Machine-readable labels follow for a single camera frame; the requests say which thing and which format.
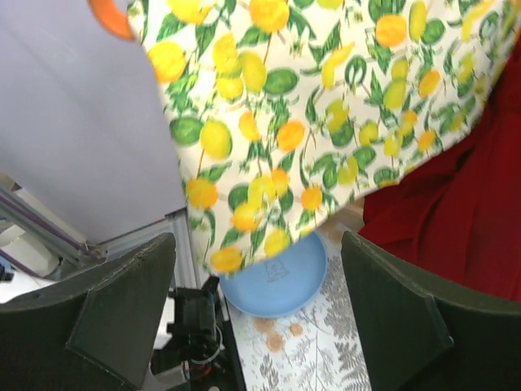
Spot red dress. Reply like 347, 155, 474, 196
360, 50, 520, 301

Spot lemon print skirt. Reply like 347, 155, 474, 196
127, 0, 520, 275

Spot floral table mat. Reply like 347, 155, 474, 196
230, 202, 371, 391

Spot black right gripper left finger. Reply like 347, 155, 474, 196
0, 232, 177, 391

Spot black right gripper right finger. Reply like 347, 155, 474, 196
341, 231, 520, 391

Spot orange plastic hanger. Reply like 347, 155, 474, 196
88, 0, 134, 42

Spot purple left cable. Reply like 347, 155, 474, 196
0, 191, 89, 270

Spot aluminium frame rail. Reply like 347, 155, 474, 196
1, 173, 201, 288

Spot blue plastic plate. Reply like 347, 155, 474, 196
220, 232, 328, 319

